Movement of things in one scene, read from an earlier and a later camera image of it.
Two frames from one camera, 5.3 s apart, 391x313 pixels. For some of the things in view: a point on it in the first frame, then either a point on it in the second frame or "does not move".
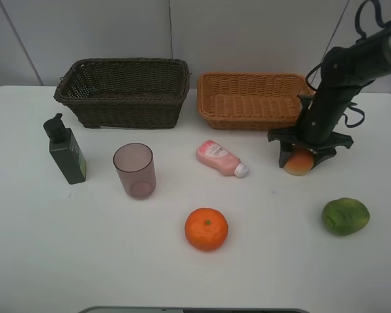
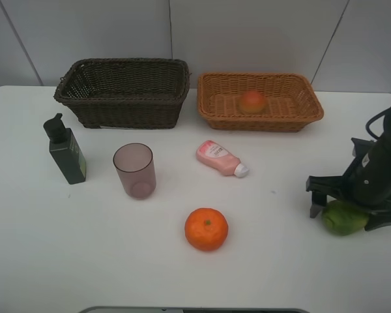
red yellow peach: (300, 161) → (251, 103)
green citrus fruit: (345, 216) does not move
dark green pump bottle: (65, 151) does not move
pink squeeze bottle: (219, 156) does not move
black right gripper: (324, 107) → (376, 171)
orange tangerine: (206, 229) does not move
